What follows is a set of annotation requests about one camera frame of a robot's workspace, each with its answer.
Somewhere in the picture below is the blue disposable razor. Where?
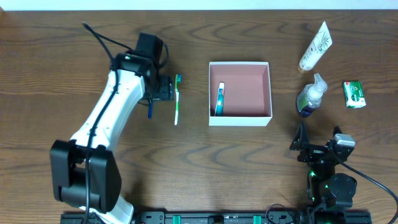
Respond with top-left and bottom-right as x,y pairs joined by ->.
148,98 -> 153,119

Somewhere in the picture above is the green white toothbrush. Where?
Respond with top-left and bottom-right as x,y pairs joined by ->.
174,74 -> 182,125

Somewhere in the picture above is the clear pump bottle blue liquid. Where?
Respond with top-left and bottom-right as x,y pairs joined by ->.
296,73 -> 328,118

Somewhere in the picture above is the white teal toothpaste tube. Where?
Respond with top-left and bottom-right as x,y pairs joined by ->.
215,82 -> 225,116

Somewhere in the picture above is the white box with pink interior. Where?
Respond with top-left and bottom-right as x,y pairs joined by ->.
208,62 -> 272,126

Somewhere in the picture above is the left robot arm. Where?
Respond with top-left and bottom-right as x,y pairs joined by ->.
50,52 -> 172,223

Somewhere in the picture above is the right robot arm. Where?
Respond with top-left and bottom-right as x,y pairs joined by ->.
289,122 -> 358,223

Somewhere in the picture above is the green soap bar pack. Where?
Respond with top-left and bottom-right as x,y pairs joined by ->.
343,81 -> 366,108

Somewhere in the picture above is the white bamboo print lotion tube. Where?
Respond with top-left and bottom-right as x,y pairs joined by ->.
298,21 -> 333,72

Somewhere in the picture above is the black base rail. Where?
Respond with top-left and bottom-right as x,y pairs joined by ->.
60,210 -> 373,224

